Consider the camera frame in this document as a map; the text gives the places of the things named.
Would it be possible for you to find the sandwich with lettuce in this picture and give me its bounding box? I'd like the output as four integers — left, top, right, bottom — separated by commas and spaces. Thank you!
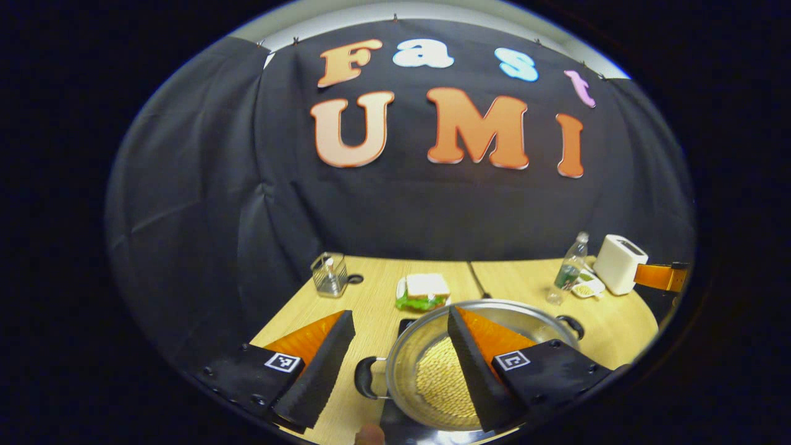
395, 273, 452, 312

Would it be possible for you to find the black cable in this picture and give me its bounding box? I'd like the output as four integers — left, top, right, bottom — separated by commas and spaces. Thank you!
467, 261, 493, 299

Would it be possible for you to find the stainless steel pot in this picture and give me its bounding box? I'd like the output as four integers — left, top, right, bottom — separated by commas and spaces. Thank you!
354, 299, 586, 433

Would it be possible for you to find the white divided plate with beans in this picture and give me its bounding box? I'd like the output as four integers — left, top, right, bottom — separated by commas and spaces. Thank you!
572, 272, 606, 300

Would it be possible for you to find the clear plastic bottle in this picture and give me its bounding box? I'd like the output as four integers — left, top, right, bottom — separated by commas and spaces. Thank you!
547, 232, 590, 305

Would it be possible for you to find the white toaster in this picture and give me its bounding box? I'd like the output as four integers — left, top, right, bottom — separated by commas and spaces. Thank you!
593, 234, 649, 295

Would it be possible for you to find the pile of soybeans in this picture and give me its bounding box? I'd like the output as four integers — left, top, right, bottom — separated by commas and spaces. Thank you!
414, 337, 480, 421

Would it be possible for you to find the metal wire holder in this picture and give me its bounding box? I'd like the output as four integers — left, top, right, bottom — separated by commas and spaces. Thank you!
310, 252, 350, 299

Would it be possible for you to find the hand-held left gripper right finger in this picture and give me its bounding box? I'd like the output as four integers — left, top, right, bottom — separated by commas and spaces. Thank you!
446, 306, 619, 433

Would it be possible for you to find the black induction cooktop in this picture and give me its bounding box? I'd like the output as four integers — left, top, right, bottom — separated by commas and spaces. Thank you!
378, 317, 501, 445

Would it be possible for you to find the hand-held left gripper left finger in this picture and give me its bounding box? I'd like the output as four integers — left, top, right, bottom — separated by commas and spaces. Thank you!
197, 309, 357, 433

